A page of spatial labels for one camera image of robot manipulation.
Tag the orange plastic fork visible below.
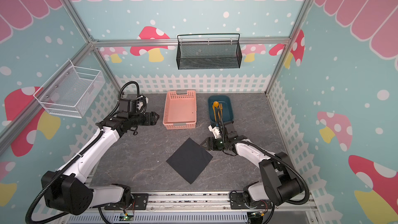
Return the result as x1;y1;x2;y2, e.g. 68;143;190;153
218;103;223;120

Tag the orange plastic spoon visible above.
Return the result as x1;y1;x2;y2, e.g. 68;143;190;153
212;101;220;122

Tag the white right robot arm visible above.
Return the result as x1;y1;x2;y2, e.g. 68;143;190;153
201;136;310;208

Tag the black paper napkin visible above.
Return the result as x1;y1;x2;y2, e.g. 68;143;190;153
166;138;213;184

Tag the pink perforated plastic basket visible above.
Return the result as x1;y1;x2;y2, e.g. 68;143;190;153
163;90;197;130

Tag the teal plastic tub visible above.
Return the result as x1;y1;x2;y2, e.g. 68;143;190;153
208;95;234;125

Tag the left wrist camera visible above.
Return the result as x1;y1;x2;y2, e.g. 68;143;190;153
119;95;148;114

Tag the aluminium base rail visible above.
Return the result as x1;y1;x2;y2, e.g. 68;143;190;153
58;191;323;224

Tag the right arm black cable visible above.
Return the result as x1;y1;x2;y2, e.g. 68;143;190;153
217;121;311;206

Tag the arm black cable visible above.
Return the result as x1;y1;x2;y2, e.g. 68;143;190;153
25;81;141;224
217;121;311;206

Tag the black wire wall basket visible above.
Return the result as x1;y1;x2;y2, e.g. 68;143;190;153
176;33;243;70

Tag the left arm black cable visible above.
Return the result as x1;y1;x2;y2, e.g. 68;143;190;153
25;81;141;224

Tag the white wire wall basket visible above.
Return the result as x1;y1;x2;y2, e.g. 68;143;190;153
33;60;105;118

